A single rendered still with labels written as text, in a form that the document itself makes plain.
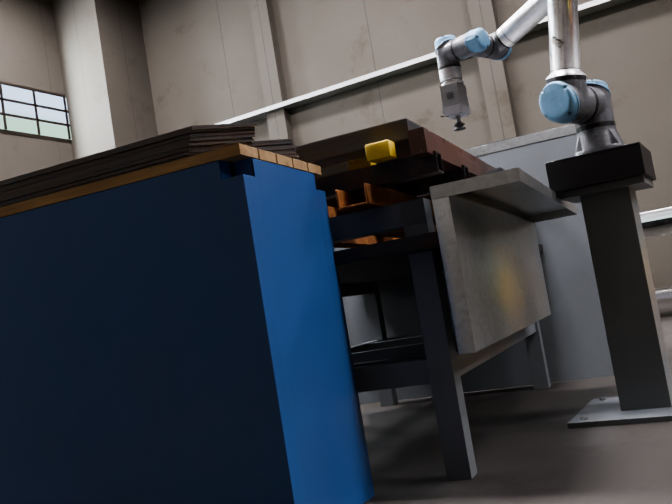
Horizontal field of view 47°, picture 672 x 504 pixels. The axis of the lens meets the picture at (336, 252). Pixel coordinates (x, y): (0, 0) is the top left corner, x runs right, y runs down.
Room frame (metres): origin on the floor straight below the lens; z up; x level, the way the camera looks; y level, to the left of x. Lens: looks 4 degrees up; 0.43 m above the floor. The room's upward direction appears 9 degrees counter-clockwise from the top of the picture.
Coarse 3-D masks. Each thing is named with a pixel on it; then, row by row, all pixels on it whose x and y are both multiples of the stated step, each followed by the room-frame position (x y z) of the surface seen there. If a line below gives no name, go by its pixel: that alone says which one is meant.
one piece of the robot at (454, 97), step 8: (456, 80) 2.52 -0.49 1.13; (440, 88) 2.53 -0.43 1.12; (448, 88) 2.52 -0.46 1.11; (456, 88) 2.51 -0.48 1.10; (464, 88) 2.56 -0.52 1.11; (448, 96) 2.52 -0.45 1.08; (456, 96) 2.51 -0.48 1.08; (464, 96) 2.55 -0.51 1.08; (448, 104) 2.53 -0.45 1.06; (456, 104) 2.51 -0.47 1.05; (464, 104) 2.54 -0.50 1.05; (448, 112) 2.53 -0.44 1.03; (456, 112) 2.51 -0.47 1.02; (464, 112) 2.53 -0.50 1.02; (456, 120) 2.55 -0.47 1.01
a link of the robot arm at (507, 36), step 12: (540, 0) 2.37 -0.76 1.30; (516, 12) 2.45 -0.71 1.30; (528, 12) 2.41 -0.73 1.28; (540, 12) 2.39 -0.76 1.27; (504, 24) 2.49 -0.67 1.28; (516, 24) 2.45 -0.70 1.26; (528, 24) 2.43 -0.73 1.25; (492, 36) 2.52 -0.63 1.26; (504, 36) 2.49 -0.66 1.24; (516, 36) 2.48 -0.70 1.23; (504, 48) 2.52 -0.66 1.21
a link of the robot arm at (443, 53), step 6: (444, 36) 2.52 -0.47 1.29; (450, 36) 2.52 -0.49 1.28; (438, 42) 2.53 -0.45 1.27; (444, 42) 2.52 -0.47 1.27; (450, 42) 2.50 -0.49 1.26; (438, 48) 2.53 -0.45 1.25; (444, 48) 2.52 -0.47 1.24; (450, 48) 2.59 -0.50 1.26; (438, 54) 2.54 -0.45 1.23; (444, 54) 2.52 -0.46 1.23; (450, 54) 2.51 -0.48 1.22; (438, 60) 2.54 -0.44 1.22; (444, 60) 2.52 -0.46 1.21; (450, 60) 2.52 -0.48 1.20; (456, 60) 2.52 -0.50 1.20; (438, 66) 2.55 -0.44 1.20; (444, 66) 2.53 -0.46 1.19; (450, 66) 2.54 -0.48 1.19
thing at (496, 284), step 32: (448, 224) 1.71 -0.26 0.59; (480, 224) 1.98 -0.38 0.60; (512, 224) 2.44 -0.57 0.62; (448, 256) 1.71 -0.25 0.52; (480, 256) 1.91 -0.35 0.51; (512, 256) 2.34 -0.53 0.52; (448, 288) 1.72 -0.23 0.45; (480, 288) 1.85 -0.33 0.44; (512, 288) 2.25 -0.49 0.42; (544, 288) 2.86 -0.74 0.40; (480, 320) 1.79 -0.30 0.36; (512, 320) 2.16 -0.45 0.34
